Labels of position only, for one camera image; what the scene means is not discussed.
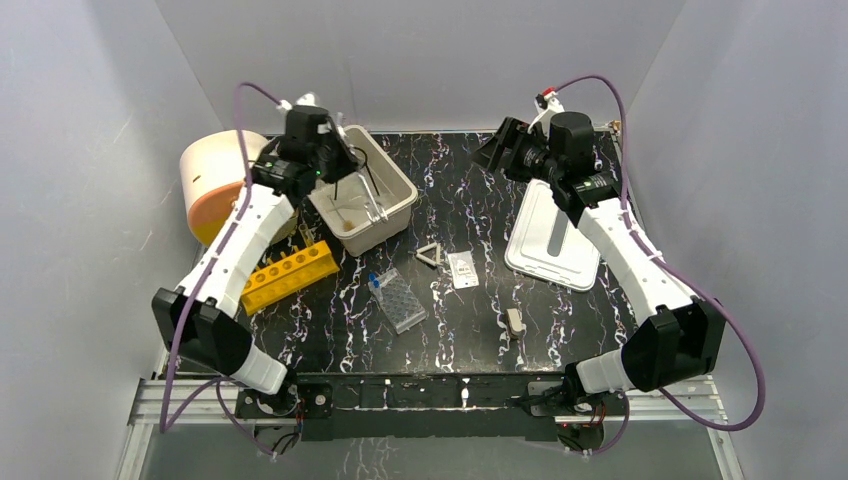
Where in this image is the black wire loop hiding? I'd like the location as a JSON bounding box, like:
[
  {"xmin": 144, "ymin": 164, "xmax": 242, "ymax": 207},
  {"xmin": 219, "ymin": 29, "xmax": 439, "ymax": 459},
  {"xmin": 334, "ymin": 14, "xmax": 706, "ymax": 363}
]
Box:
[{"xmin": 333, "ymin": 145, "xmax": 383, "ymax": 201}]

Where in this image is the beige plastic bin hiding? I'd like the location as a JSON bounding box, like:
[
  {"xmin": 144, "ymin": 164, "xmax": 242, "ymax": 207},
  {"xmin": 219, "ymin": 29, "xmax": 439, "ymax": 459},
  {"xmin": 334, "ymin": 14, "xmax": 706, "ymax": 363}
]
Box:
[{"xmin": 309, "ymin": 125, "xmax": 418, "ymax": 257}]

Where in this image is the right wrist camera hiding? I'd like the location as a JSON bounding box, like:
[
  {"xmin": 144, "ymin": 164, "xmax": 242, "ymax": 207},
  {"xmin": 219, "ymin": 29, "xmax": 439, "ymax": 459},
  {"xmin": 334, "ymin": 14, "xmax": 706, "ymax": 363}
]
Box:
[{"xmin": 530, "ymin": 87, "xmax": 564, "ymax": 139}]

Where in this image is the clear acrylic tube rack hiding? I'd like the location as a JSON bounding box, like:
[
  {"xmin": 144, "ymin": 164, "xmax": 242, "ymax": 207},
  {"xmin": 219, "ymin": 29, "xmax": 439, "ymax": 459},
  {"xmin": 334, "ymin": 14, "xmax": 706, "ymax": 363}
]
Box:
[{"xmin": 368, "ymin": 268, "xmax": 428, "ymax": 335}]

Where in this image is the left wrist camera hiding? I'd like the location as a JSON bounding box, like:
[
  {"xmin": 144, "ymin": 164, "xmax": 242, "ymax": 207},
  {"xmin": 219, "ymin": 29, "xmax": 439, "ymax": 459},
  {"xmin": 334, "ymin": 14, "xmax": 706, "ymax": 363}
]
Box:
[{"xmin": 276, "ymin": 92, "xmax": 346, "ymax": 142}]

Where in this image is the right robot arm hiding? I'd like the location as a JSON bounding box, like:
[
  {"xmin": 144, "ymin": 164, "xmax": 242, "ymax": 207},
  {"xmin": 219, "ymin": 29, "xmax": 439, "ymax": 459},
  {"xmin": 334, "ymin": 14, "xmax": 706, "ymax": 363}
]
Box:
[{"xmin": 472, "ymin": 111, "xmax": 725, "ymax": 414}]

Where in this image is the white clay triangle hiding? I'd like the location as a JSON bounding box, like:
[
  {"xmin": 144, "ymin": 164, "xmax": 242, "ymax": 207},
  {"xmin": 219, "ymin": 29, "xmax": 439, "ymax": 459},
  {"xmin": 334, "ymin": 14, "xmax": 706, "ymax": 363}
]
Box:
[{"xmin": 415, "ymin": 242, "xmax": 442, "ymax": 268}]

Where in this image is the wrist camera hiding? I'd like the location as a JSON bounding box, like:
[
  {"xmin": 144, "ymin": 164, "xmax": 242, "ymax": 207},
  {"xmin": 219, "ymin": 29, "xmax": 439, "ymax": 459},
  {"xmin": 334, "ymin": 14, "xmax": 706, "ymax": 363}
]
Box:
[
  {"xmin": 276, "ymin": 92, "xmax": 346, "ymax": 142},
  {"xmin": 530, "ymin": 87, "xmax": 564, "ymax": 139}
]

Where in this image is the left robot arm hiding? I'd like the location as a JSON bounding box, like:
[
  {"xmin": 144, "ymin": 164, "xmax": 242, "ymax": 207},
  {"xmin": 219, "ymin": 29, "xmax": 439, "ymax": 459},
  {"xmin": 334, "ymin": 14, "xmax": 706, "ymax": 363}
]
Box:
[{"xmin": 151, "ymin": 104, "xmax": 358, "ymax": 416}]

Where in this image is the white paper packet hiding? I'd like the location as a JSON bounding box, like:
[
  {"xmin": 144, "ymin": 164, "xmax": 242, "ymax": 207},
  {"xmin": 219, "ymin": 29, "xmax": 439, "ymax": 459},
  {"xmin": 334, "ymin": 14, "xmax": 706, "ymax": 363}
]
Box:
[{"xmin": 447, "ymin": 251, "xmax": 479, "ymax": 290}]

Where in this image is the test tube brush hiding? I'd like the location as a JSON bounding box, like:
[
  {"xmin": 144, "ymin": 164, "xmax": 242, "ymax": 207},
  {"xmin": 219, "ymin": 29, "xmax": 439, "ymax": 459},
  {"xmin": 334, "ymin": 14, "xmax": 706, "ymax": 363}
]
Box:
[{"xmin": 341, "ymin": 220, "xmax": 363, "ymax": 233}]

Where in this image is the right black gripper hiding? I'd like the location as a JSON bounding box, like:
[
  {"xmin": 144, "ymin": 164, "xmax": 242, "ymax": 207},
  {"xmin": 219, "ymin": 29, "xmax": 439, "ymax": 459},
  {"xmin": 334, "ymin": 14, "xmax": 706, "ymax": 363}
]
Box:
[{"xmin": 466, "ymin": 117, "xmax": 562, "ymax": 186}]

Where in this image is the cream and orange cylinder appliance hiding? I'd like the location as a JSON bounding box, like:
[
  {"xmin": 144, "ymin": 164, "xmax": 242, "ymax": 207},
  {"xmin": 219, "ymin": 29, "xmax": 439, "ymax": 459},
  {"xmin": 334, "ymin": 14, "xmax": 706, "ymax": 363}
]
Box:
[{"xmin": 179, "ymin": 130, "xmax": 245, "ymax": 247}]

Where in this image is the yellow test tube rack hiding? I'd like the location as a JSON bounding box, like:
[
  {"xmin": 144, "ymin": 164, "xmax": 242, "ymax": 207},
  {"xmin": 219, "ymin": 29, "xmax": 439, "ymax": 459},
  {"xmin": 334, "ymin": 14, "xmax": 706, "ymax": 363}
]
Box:
[{"xmin": 240, "ymin": 241, "xmax": 339, "ymax": 316}]

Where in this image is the white bin lid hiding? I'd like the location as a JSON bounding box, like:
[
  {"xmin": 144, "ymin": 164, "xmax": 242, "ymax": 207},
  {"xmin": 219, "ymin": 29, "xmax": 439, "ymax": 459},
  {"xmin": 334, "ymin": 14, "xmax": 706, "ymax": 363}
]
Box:
[{"xmin": 505, "ymin": 180, "xmax": 600, "ymax": 292}]

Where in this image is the black mounting base rail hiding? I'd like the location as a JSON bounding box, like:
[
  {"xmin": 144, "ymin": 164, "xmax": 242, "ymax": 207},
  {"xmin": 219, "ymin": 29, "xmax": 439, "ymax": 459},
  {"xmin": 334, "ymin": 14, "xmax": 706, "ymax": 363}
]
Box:
[{"xmin": 235, "ymin": 373, "xmax": 624, "ymax": 442}]

